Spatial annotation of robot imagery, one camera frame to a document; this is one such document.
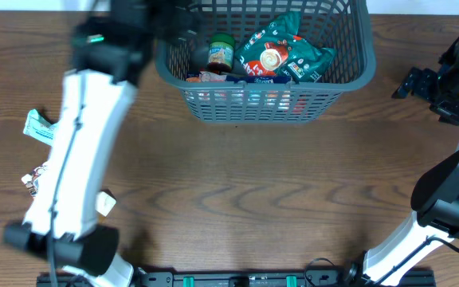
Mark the green lid jar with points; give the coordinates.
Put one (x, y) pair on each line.
(220, 53)

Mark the beige brown snack pouch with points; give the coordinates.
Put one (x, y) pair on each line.
(105, 200)

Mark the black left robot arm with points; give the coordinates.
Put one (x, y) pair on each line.
(110, 51)

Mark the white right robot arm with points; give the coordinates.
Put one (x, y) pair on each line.
(434, 219)

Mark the grey plastic lattice basket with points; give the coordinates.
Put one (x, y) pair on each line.
(342, 25)

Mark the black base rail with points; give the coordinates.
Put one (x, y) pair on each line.
(315, 277)

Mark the teal wet wipes packet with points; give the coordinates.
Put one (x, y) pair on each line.
(39, 128)

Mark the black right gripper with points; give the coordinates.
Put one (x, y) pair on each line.
(453, 113)

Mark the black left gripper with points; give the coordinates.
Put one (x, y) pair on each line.
(185, 29)

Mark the green coffee sachet bag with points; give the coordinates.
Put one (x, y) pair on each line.
(277, 50)

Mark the colourful tissue multipack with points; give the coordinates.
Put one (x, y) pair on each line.
(235, 92)

